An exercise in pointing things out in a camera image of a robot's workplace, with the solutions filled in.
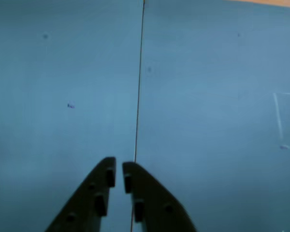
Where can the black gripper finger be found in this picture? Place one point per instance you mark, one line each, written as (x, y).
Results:
(154, 200)
(87, 200)

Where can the gray rubber mat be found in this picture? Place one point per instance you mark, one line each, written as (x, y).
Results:
(220, 84)
(62, 72)

